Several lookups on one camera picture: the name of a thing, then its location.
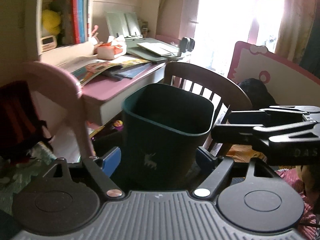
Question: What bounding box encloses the dark green deer-print bin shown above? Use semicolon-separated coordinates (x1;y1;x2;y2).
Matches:
122;83;215;191

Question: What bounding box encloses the dark wooden chair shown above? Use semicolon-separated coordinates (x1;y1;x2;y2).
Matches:
162;62;253;158

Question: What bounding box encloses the white desk shelf unit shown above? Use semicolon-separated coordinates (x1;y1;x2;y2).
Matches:
24;0;161;62

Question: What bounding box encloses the pale green book stand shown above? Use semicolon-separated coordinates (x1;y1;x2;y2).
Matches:
104;11;143;38

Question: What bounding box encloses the row of upright books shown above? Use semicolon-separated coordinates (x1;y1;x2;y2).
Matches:
52;0;95;45

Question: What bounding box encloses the small white desk clock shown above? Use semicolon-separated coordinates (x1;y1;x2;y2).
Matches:
40;35;58;52

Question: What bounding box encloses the light pink chair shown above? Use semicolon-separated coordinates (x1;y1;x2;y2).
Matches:
22;61;95;161

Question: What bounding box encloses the orange patterned blanket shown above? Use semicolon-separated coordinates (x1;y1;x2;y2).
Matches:
225;144;268;161

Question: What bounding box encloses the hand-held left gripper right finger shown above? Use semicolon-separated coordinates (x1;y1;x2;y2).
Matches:
194;147;281;201

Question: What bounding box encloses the yellow paper sheet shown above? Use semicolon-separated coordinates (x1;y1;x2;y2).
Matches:
88;125;106;139

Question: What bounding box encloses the dark blue folder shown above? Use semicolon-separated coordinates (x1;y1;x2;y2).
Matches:
104;62;161;81

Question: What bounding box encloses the pink white desk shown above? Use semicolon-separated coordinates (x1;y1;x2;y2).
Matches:
32;55;192;131

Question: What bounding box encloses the green white zigzag quilt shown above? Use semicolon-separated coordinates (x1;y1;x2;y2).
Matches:
0;142;84;214

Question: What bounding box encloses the yellow plush toy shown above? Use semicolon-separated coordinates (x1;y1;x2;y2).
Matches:
41;9;62;36

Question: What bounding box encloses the tissue box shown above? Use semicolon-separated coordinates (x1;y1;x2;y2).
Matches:
93;35;128;60

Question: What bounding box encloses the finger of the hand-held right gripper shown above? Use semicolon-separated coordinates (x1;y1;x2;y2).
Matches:
228;105;320;125
212;120;320;166

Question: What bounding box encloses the black orange backpack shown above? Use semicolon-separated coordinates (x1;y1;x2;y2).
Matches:
0;80;53;166

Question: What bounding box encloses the black cloth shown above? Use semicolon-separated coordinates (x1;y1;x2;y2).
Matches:
237;78;277;111

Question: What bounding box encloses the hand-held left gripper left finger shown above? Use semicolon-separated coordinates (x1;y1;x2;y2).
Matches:
42;147;123;199

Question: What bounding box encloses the small black speaker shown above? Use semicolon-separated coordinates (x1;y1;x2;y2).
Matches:
179;36;197;53

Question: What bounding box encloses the colourful picture magazine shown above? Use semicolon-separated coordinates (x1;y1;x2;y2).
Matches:
69;56;151;86

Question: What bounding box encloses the grey green tilted board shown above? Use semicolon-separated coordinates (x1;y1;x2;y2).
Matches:
126;37;181;63

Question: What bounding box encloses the white open booklet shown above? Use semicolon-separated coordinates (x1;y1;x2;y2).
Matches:
136;41;176;57

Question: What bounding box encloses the pink white cartoon headboard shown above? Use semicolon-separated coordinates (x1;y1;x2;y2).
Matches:
227;40;320;111

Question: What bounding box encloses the pink patterned blanket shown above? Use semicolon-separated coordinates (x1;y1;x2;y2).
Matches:
274;167;320;240

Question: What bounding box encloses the pink window curtain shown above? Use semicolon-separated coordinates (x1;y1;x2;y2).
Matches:
274;0;316;63

